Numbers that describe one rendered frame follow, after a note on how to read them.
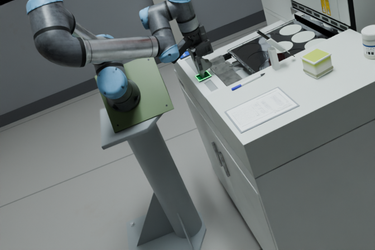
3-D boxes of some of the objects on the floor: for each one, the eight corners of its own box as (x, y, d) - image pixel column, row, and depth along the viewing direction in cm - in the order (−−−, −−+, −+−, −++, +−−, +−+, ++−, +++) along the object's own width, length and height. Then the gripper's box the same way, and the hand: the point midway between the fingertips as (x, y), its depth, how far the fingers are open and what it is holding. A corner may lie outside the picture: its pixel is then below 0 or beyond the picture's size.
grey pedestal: (133, 284, 219) (56, 172, 175) (126, 224, 256) (62, 118, 213) (224, 248, 218) (171, 126, 175) (205, 192, 256) (156, 81, 212)
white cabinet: (306, 136, 266) (280, 20, 223) (424, 247, 185) (419, 97, 142) (215, 182, 260) (171, 71, 217) (296, 316, 179) (250, 181, 136)
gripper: (205, 27, 157) (221, 74, 168) (197, 20, 164) (214, 66, 175) (184, 36, 156) (202, 83, 167) (178, 29, 163) (195, 75, 175)
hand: (201, 75), depth 170 cm, fingers closed
